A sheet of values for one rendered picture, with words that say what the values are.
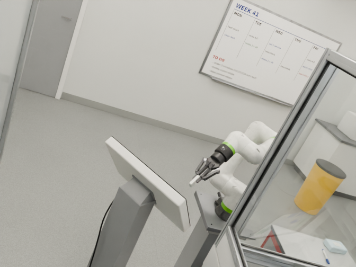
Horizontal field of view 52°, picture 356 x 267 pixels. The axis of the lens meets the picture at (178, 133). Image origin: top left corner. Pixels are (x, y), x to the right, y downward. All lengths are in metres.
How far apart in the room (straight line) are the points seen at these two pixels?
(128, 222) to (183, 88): 3.48
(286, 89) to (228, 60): 1.05
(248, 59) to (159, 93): 1.31
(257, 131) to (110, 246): 1.16
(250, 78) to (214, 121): 0.80
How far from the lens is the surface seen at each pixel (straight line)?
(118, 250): 1.93
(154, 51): 4.87
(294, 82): 5.61
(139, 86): 5.00
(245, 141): 2.00
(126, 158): 1.74
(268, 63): 5.32
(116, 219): 1.88
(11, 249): 2.81
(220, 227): 2.32
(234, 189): 2.31
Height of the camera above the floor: 2.02
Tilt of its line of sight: 22 degrees down
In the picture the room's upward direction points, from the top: 24 degrees clockwise
